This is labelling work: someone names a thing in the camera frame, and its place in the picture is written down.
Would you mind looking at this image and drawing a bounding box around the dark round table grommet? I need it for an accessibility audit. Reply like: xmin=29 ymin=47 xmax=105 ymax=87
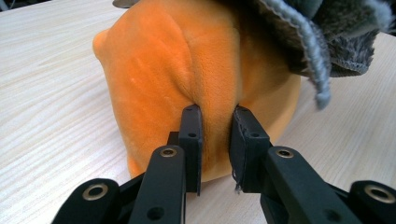
xmin=111 ymin=0 xmax=139 ymax=9

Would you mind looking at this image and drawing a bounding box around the orange plush toy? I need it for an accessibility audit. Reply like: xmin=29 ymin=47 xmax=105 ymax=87
xmin=92 ymin=0 xmax=303 ymax=183

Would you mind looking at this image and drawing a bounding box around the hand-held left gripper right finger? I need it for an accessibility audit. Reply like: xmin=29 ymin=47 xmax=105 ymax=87
xmin=229 ymin=105 xmax=273 ymax=194

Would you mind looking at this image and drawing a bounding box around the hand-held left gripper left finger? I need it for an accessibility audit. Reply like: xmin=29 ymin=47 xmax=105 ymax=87
xmin=167 ymin=104 xmax=204 ymax=197

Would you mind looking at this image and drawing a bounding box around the grey fuzzy cloth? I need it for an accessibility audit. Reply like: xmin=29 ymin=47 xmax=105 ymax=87
xmin=218 ymin=0 xmax=395 ymax=110

